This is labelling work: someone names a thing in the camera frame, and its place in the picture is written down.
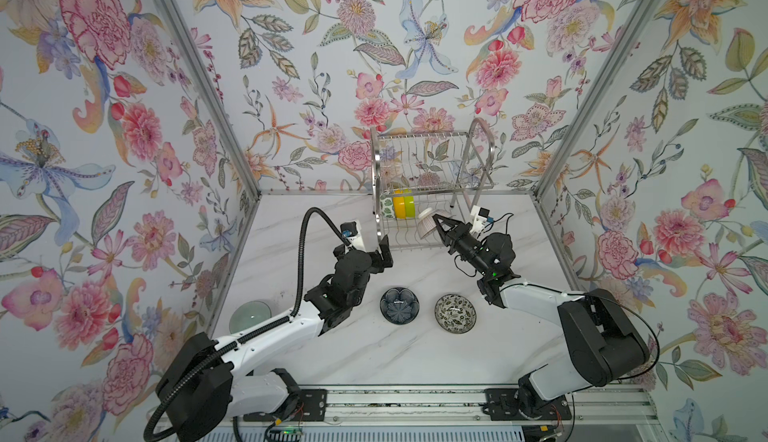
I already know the pink striped ceramic bowl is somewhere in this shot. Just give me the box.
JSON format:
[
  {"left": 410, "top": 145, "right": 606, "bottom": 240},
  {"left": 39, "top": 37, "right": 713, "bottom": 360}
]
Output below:
[{"left": 416, "top": 207, "right": 439, "bottom": 239}]

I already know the green leaf pattern bowl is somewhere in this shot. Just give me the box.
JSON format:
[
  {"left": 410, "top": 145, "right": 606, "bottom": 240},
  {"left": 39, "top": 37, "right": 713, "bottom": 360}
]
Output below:
[{"left": 380, "top": 197, "right": 396, "bottom": 219}]

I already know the yellow bowl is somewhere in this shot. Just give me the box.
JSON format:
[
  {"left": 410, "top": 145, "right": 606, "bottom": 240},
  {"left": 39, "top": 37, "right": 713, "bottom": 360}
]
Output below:
[{"left": 392, "top": 190, "right": 407, "bottom": 220}]

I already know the lime green bowl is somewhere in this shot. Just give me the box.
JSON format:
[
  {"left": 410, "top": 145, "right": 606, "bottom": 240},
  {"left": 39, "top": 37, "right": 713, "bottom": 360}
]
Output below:
[{"left": 403, "top": 192, "right": 416, "bottom": 219}]

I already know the dark blue flower bowl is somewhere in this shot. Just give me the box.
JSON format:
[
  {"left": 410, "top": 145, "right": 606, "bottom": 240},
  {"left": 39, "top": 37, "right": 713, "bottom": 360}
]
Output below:
[{"left": 379, "top": 287, "right": 420, "bottom": 325}]

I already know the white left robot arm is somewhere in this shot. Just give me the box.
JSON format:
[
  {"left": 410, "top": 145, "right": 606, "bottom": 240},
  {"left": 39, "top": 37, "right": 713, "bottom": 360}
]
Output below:
[{"left": 143, "top": 237, "right": 394, "bottom": 441}]

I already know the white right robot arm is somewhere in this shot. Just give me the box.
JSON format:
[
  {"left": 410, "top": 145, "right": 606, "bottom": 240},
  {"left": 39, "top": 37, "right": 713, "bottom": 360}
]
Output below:
[{"left": 432, "top": 214, "right": 651, "bottom": 414}]

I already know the black white speckled bowl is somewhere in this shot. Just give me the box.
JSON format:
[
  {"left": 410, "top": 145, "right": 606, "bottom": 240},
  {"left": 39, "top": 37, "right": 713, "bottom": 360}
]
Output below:
[{"left": 434, "top": 294, "right": 477, "bottom": 335}]

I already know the pale celadon bowl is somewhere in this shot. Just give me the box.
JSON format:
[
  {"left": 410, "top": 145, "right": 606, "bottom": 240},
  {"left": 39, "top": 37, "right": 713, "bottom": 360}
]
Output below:
[{"left": 228, "top": 300, "right": 272, "bottom": 333}]

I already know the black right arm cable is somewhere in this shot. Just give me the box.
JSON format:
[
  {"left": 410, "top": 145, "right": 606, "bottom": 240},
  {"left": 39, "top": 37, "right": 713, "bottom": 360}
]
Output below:
[{"left": 452, "top": 210, "right": 662, "bottom": 382}]

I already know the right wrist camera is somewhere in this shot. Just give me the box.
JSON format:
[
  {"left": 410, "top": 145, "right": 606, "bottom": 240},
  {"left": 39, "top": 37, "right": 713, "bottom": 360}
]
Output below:
[{"left": 470, "top": 205, "right": 494, "bottom": 236}]

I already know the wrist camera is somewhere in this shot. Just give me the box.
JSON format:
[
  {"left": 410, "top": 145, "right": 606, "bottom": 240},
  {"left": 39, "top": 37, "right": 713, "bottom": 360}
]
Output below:
[
  {"left": 340, "top": 220, "right": 367, "bottom": 252},
  {"left": 470, "top": 205, "right": 494, "bottom": 236}
]

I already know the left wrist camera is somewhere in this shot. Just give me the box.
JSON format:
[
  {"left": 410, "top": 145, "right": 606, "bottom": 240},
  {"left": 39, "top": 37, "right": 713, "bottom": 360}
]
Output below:
[{"left": 340, "top": 220, "right": 367, "bottom": 252}]

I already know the chrome wire dish rack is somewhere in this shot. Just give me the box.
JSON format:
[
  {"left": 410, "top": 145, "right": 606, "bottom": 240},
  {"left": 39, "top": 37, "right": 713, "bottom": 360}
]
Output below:
[{"left": 371, "top": 118, "right": 502, "bottom": 250}]

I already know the black corrugated cable hose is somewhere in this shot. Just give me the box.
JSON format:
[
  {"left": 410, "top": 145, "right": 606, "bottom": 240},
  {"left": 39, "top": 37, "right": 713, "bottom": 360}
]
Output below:
[{"left": 142, "top": 206, "right": 346, "bottom": 442}]

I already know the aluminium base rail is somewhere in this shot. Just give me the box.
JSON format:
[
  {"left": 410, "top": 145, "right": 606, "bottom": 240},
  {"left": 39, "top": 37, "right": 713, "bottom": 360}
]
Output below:
[{"left": 233, "top": 381, "right": 661, "bottom": 442}]

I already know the aluminium corner post left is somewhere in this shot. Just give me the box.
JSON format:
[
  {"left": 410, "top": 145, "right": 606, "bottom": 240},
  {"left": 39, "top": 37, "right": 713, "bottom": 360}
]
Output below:
[{"left": 154, "top": 0, "right": 261, "bottom": 202}]

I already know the aluminium corner post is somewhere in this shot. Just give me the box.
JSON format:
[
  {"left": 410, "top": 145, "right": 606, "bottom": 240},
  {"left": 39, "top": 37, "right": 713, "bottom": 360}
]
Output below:
[
  {"left": 531, "top": 0, "right": 658, "bottom": 202},
  {"left": 154, "top": 0, "right": 261, "bottom": 202}
]

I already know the aluminium corner post right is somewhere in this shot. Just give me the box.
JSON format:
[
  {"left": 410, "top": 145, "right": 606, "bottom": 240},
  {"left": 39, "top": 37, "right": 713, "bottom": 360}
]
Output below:
[{"left": 531, "top": 0, "right": 658, "bottom": 202}]

